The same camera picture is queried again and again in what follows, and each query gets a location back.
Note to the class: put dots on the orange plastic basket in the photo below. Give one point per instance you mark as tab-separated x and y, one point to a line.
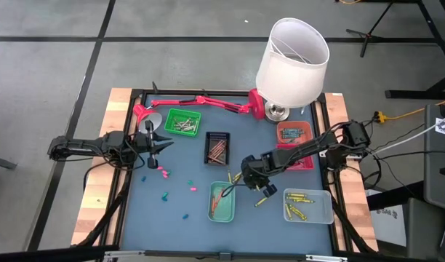
308	127

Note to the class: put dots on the black tripod stand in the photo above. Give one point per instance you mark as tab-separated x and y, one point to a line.
368	35

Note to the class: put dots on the clear plastic container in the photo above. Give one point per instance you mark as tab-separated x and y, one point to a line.
317	216

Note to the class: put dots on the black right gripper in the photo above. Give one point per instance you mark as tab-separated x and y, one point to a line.
255	171

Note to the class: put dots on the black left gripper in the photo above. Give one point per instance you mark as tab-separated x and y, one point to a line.
142	143

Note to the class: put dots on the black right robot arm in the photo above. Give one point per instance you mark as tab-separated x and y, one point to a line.
309	147

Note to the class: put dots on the brown crayon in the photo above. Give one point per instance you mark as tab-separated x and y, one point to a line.
217	160
217	154
219	148
216	145

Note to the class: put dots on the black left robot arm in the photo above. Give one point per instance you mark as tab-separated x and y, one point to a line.
84	145

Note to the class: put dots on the white bracket plate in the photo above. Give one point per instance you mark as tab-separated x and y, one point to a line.
321	154

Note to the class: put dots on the green plastic basket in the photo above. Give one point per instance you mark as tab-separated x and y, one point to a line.
169	125

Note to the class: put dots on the silver metal bracket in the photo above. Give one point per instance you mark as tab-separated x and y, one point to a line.
124	253
326	258

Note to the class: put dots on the teal plastic bin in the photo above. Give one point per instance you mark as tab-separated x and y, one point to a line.
228	211

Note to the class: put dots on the black metal table frame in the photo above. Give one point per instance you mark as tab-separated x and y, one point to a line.
179	91

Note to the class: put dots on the yellow crayon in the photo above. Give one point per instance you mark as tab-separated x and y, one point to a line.
238	179
299	214
288	211
297	194
304	200
260	201
229	177

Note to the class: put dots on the yellow-green crayon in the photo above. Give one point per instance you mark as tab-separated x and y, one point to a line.
297	210
296	198
237	175

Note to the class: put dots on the black plastic tray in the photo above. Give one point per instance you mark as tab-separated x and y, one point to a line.
207	136

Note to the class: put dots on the gray box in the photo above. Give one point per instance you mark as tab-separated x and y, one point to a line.
426	233

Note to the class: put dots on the white shade table lamp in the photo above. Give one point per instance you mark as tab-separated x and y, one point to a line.
291	80

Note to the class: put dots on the gray cabinet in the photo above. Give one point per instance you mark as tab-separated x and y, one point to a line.
440	174

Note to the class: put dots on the red plastic basket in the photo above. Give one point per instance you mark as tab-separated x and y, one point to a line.
308	165

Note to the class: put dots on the black floor stand base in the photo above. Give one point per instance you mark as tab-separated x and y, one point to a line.
408	94

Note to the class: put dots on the white cardboard box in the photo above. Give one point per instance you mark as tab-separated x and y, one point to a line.
386	225

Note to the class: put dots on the red desk lamp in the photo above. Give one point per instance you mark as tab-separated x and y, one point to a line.
257	103

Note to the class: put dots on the wooden table side board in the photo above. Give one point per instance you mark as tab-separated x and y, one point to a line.
353	189
99	203

